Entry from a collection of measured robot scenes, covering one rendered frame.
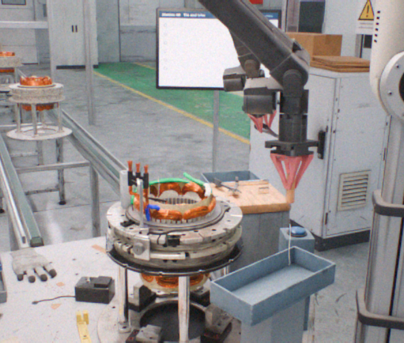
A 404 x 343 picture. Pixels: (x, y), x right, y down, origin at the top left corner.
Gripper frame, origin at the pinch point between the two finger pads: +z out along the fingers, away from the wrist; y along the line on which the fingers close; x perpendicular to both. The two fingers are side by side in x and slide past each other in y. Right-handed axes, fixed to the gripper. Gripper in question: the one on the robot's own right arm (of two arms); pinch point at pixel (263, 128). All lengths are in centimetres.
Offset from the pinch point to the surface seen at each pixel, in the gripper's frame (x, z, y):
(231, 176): 1.0, 10.7, 15.1
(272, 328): 68, -3, 44
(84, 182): -305, 168, 27
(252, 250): 30.7, 14.1, 27.2
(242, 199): 23.9, 2.1, 23.6
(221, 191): 16.0, 2.6, 26.2
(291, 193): 54, -18, 27
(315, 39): -159, 55, -141
